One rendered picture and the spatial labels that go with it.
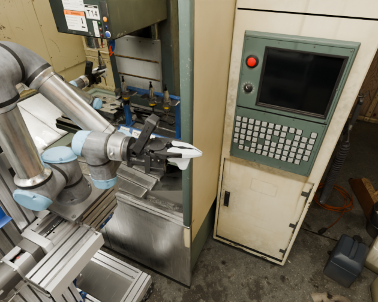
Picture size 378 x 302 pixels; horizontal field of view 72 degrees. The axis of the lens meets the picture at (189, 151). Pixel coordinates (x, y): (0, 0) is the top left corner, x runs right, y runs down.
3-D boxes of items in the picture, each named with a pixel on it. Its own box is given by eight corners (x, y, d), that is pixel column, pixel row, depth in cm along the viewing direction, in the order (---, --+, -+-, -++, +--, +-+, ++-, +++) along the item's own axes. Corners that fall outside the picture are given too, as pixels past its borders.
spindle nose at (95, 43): (113, 43, 190) (110, 25, 183) (103, 50, 178) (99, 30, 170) (92, 42, 193) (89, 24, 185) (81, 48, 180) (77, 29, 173)
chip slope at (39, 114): (51, 160, 216) (40, 133, 200) (-2, 139, 238) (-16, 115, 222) (118, 111, 279) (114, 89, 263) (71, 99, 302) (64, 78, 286)
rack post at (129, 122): (128, 128, 202) (122, 93, 184) (122, 126, 204) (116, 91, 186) (135, 122, 210) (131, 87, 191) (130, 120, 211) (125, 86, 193)
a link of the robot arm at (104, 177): (126, 169, 90) (120, 144, 83) (112, 193, 81) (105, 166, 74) (104, 166, 91) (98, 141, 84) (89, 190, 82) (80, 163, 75)
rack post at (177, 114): (179, 142, 188) (177, 105, 169) (172, 140, 189) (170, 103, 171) (185, 135, 195) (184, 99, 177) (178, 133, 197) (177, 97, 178)
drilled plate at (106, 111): (114, 118, 206) (113, 113, 203) (86, 111, 215) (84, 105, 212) (131, 106, 222) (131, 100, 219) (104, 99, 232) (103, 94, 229)
